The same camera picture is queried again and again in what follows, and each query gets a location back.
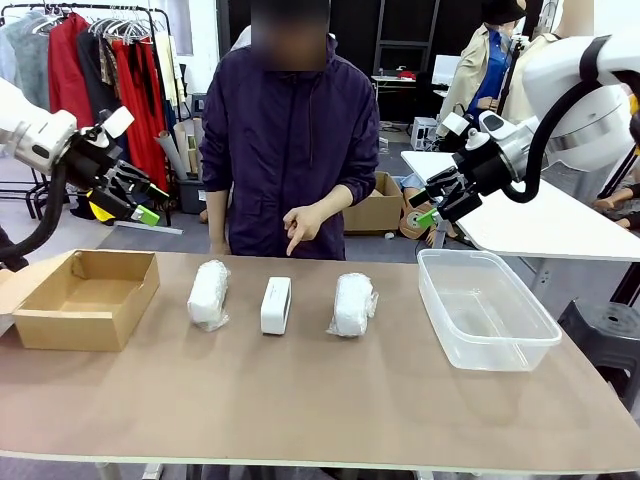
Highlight unwrapped white clock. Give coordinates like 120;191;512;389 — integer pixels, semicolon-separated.
259;276;296;336

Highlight black plastic stool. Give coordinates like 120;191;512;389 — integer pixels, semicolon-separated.
556;298;640;402

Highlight dark sleeved bystander arm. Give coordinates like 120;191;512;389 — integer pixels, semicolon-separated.
0;224;30;274

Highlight red coat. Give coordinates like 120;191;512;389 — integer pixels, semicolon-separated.
47;13;97;129

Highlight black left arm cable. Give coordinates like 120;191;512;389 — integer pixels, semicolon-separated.
0;159;70;269

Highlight beige hanging fabric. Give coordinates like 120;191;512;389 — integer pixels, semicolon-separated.
151;31;187;119

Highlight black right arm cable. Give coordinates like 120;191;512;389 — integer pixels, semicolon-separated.
501;34;614;204

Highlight red pleated dress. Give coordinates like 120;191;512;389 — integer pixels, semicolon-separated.
110;39;170;194

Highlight open cardboard box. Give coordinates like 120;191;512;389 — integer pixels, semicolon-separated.
343;171;406;236

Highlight brown cardboard box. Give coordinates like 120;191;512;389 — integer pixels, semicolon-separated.
0;248;162;353

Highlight person in purple jacket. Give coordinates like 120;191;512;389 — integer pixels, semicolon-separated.
199;0;382;261

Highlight black garment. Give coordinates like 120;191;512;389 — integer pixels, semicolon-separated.
76;31;127;162

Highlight person's left hand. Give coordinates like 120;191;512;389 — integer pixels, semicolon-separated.
282;187;355;257

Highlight grey fuzzy garment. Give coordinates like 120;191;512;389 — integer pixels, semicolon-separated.
1;11;52;114

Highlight clear plastic container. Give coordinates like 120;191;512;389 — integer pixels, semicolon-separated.
416;248;564;373

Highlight white computer case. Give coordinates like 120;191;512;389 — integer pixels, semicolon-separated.
410;115;442;152

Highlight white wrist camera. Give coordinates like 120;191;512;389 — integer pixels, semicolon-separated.
441;111;475;137
98;105;137;140

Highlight mannequin in beige coat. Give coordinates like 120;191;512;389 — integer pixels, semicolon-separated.
434;9;526;152

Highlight skin-coloured mannequin limbs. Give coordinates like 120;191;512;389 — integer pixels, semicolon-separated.
593;181;640;230

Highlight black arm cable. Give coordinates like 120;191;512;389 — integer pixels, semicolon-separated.
501;34;614;204
0;159;70;269

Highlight white side table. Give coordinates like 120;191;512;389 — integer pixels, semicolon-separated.
400;148;640;263

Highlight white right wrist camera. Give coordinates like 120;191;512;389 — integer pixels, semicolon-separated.
441;111;475;137

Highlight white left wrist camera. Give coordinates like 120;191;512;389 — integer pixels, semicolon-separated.
98;105;137;140

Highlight tan cardboard tube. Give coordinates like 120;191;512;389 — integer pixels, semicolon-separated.
172;121;202;177

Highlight black tripod stand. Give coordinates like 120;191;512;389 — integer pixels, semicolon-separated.
596;143;640;202

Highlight white monitor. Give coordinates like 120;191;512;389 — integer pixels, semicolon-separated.
431;54;462;87

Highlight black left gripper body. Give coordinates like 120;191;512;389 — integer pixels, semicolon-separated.
63;130;122;192

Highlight mannequin in beige vest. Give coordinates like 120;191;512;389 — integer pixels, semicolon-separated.
502;32;561;127

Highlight dark storage bin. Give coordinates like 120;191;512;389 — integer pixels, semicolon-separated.
176;176;208;216

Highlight metal bar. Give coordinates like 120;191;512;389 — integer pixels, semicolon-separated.
114;219;185;237

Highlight grey cardboard tube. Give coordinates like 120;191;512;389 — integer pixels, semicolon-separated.
155;129;190;182

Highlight bubble-wrapped white clock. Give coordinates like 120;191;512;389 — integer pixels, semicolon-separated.
186;259;233;332
325;272;380;341

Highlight black clothes rack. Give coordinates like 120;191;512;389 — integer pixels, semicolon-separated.
0;3;174;227

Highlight yellow floor object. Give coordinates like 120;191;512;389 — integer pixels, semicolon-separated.
86;188;120;222

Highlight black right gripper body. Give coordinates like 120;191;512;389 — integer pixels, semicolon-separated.
451;141;517;200

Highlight cardboard cable spool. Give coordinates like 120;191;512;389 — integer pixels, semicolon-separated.
398;199;442;242

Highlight black bucket hat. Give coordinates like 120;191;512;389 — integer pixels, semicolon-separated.
480;0;528;24

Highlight person's right forearm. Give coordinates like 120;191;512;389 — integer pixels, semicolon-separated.
206;188;233;245

